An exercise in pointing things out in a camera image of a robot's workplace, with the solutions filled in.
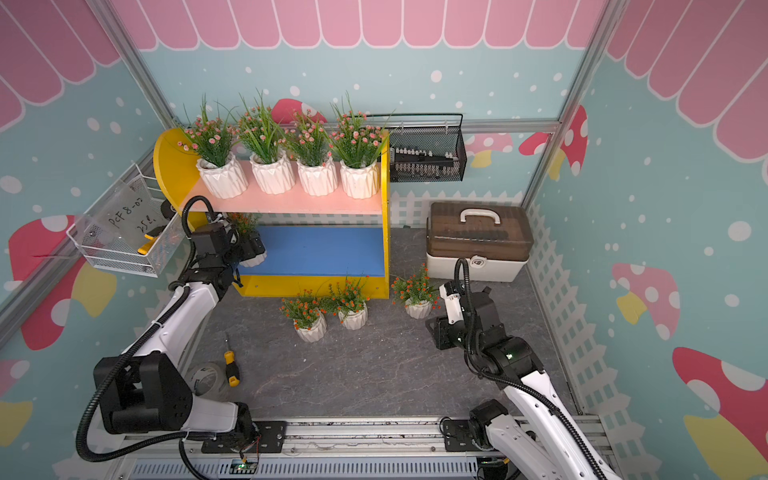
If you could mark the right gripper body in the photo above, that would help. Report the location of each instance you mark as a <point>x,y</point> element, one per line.
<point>454,334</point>

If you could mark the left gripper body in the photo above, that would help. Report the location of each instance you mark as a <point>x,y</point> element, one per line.
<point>242,249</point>

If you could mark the red flower pot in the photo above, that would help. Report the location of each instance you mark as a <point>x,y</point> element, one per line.
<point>307,312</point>
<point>249,238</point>
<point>349,303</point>
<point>417,294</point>

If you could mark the pink flower pot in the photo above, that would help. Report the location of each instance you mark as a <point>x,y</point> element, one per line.
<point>308,143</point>
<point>358,146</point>
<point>210,139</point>
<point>264,138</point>

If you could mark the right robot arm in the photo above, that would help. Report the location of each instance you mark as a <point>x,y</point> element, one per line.
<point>550,445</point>

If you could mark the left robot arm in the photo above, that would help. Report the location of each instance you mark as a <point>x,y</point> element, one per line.
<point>142,390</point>

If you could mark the yellow rack with coloured shelves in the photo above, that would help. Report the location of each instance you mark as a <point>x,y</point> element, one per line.
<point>312,242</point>

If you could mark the black tape roll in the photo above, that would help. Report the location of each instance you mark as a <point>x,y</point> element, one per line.
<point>167,211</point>

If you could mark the yellow utility knife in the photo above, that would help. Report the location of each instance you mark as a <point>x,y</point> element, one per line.
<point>147,246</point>

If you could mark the brown lidded storage box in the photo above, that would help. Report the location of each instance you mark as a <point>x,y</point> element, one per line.
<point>496,240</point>

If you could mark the white wire wall basket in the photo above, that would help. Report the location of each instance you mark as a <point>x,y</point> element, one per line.
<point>110,232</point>

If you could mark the yellow handled screwdriver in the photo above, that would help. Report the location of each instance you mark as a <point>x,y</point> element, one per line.
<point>231,367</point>

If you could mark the metal base rail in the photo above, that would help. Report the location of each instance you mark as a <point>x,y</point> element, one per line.
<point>358,448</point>

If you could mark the black wire mesh basket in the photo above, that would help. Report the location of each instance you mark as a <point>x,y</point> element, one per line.
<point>424,147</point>

